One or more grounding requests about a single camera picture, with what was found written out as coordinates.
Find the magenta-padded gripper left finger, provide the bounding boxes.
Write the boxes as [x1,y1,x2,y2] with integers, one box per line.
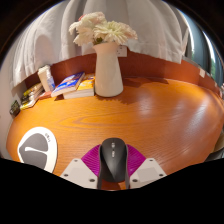
[59,143,103,190]

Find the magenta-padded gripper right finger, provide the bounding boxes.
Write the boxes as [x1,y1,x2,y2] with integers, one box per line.
[125,143,168,190]

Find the black computer mouse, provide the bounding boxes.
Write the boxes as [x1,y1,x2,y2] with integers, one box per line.
[97,137,131,190]

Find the round white grey mouse pad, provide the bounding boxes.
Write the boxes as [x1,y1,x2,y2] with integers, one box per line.
[17,126,58,174]

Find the yellow orange book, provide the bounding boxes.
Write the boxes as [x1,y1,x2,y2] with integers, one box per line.
[62,74,97,100]

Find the red brown flat book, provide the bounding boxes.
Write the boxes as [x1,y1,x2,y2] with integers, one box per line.
[39,89,54,100]

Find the white yellow thick book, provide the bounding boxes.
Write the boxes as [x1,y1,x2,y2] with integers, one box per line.
[19,94,46,111]

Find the black cover book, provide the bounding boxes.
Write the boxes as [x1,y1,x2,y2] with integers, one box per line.
[20,88,45,105]

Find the yellow cover book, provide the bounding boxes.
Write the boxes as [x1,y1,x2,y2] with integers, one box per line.
[22,83,44,98]

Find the cream lidded container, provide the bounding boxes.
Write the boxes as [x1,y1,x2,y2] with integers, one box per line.
[37,64,53,93]

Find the white ceramic jug vase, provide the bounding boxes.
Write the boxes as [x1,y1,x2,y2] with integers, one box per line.
[92,41,125,98]

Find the dark framed window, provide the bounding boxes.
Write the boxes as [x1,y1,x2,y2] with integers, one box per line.
[185,13,224,88]

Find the white flower bouquet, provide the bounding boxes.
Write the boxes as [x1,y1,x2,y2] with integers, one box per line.
[68,11,139,47]

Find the white curtain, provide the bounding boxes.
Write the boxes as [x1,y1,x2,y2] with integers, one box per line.
[11,0,191,89]

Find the white wall outlet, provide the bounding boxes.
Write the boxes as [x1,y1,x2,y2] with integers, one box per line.
[116,44,128,58]

